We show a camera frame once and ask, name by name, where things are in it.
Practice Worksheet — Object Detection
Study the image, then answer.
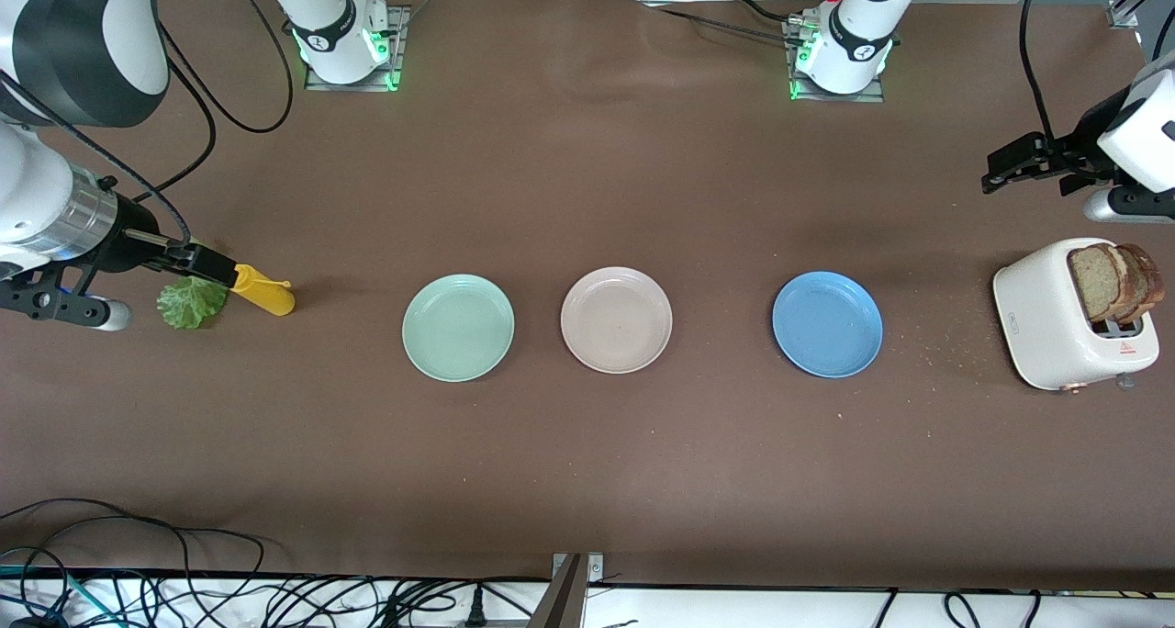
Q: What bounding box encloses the white toaster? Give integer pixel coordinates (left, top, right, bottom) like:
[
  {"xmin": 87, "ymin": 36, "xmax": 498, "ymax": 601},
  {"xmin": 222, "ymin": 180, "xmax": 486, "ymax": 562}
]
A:
[{"xmin": 992, "ymin": 237, "xmax": 1160, "ymax": 394}]

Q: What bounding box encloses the grey metal bracket post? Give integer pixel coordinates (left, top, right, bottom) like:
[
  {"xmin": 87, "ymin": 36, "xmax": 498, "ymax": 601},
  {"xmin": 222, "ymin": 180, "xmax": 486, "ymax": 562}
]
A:
[{"xmin": 528, "ymin": 552, "xmax": 607, "ymax": 628}]

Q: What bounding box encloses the blue plate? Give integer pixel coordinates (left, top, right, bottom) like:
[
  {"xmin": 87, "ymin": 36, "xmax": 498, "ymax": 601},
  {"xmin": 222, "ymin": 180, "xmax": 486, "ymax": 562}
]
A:
[{"xmin": 771, "ymin": 271, "xmax": 884, "ymax": 378}]

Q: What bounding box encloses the brown bread slice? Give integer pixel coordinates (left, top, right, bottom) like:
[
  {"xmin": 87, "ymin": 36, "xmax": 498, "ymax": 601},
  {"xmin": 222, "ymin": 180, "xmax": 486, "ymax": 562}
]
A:
[
  {"xmin": 1067, "ymin": 242, "xmax": 1136, "ymax": 325},
  {"xmin": 1122, "ymin": 243, "xmax": 1167, "ymax": 324}
]

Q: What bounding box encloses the green lettuce leaf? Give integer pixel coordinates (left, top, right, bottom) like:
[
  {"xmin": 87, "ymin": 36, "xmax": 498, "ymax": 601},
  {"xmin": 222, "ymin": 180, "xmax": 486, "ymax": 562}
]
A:
[{"xmin": 156, "ymin": 239, "xmax": 230, "ymax": 331}]

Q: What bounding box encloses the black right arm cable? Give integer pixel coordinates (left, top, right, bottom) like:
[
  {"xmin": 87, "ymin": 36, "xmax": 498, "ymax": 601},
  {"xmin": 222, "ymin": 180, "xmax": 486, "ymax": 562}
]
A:
[{"xmin": 0, "ymin": 0, "xmax": 296, "ymax": 248}]

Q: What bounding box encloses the black looping floor cable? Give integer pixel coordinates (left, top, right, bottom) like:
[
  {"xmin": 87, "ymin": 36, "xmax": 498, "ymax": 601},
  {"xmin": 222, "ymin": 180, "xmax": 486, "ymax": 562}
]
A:
[{"xmin": 0, "ymin": 497, "xmax": 269, "ymax": 578}]

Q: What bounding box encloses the black base cable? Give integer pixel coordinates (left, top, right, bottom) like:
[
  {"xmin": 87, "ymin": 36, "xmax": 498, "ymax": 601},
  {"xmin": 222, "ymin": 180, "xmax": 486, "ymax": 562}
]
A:
[{"xmin": 638, "ymin": 0, "xmax": 811, "ymax": 49}]

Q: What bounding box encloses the beige plate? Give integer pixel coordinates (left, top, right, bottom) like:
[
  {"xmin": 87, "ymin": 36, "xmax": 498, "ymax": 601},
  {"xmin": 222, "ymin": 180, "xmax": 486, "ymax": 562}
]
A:
[{"xmin": 560, "ymin": 266, "xmax": 674, "ymax": 375}]

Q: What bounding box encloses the yellow squeeze bottle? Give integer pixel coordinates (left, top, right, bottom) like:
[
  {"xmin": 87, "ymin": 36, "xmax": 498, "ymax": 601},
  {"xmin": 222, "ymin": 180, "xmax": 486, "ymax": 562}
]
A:
[{"xmin": 229, "ymin": 264, "xmax": 297, "ymax": 318}]

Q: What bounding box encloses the teal cable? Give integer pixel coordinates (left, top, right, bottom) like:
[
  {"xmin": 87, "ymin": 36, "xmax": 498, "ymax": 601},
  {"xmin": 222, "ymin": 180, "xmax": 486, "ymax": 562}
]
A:
[{"xmin": 0, "ymin": 562, "xmax": 97, "ymax": 628}]

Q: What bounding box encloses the mint green plate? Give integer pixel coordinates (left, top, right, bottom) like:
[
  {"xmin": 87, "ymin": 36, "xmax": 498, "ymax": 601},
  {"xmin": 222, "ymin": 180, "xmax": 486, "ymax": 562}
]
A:
[{"xmin": 401, "ymin": 274, "xmax": 516, "ymax": 383}]

